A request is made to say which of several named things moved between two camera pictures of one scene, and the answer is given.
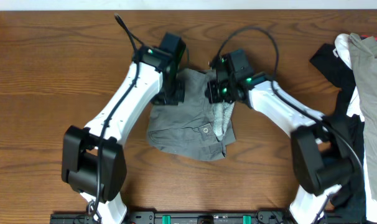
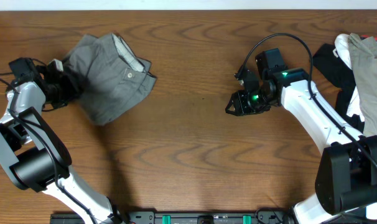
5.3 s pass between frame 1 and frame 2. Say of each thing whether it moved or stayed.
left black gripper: moved
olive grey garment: stayed
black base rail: stayed
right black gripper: moved
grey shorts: moved
